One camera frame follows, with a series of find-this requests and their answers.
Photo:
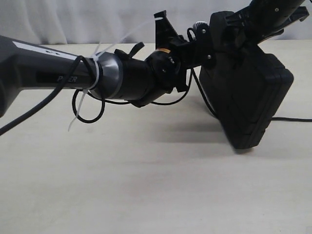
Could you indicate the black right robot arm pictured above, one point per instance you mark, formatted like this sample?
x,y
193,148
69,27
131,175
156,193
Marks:
x,y
262,20

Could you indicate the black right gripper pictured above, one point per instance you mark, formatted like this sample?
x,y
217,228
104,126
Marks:
x,y
259,21

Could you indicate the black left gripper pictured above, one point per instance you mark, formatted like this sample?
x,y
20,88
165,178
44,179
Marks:
x,y
173,63

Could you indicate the white backdrop curtain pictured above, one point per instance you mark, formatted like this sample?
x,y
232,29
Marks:
x,y
105,21

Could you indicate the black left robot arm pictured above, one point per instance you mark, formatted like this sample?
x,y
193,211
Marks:
x,y
116,75

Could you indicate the black plastic carrying case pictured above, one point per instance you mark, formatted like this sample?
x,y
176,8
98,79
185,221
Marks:
x,y
245,88

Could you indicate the white zip tie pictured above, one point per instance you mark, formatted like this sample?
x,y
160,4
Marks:
x,y
95,58

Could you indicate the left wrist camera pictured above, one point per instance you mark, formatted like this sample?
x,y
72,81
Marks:
x,y
165,34

